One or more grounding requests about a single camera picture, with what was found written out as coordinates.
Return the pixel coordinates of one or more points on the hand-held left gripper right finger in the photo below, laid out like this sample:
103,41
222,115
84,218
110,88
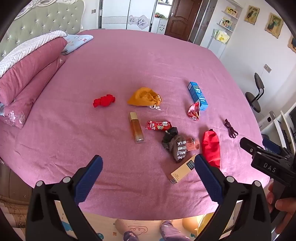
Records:
209,178

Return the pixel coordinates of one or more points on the white fluffy blanket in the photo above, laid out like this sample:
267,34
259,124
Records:
20,51

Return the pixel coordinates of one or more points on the small white camera device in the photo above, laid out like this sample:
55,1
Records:
268,119

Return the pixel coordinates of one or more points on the blue cardboard box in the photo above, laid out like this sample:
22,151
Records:
197,95

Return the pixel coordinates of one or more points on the crumpled red cloth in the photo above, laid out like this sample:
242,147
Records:
104,102

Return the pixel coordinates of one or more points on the orange knitted sock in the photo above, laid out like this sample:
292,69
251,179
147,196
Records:
193,144

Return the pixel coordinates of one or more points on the tufted grey headboard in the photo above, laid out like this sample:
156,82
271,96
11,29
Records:
34,20

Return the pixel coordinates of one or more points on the amber perfume bottle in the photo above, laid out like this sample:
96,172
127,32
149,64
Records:
136,127

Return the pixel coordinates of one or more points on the tan cardboard box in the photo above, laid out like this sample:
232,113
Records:
182,172

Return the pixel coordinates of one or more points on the framed wall picture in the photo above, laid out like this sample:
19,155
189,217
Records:
251,14
292,44
274,25

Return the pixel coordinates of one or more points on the pink embroidered pillow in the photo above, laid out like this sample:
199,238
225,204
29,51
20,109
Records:
30,102

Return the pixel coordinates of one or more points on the red fabric pouch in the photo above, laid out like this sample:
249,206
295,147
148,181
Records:
211,148

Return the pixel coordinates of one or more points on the light blue printed pillow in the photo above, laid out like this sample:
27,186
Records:
75,44

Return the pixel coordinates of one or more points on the person's right leg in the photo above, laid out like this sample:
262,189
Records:
171,231

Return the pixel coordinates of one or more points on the pink bed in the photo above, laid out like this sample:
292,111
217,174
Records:
115,69

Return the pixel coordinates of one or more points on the white wall switch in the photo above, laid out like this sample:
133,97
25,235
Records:
267,68

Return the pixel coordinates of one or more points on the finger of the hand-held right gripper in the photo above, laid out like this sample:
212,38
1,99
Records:
248,146
272,145

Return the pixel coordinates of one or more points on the brown wooden door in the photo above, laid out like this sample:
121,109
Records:
182,18

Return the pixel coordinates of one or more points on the white wardrobe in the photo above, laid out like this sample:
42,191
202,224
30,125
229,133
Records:
124,14

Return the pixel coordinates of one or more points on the white wall shelf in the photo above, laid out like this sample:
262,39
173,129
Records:
218,47

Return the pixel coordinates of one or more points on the person's left leg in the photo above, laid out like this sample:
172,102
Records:
131,236

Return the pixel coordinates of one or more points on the person's leg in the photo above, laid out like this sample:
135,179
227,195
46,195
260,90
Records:
131,236
171,231

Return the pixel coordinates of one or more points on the pink folded quilt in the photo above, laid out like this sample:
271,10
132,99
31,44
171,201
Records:
30,67

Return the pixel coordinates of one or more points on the red snack wrapper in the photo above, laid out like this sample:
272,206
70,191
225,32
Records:
194,111

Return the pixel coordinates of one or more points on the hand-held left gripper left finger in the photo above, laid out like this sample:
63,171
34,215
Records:
90,178

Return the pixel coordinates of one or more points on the black mesh scrunchie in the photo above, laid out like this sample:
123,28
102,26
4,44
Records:
170,138

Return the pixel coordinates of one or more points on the small white cabinet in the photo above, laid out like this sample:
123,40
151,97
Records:
159,26

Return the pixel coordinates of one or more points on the dark printed sock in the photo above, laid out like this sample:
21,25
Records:
179,150

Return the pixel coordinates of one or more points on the person's right hand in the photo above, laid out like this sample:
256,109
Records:
284,205

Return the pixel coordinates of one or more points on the black swivel chair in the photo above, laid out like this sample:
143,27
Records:
254,97

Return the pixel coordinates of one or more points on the red candy bar wrapper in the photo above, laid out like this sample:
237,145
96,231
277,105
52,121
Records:
158,125

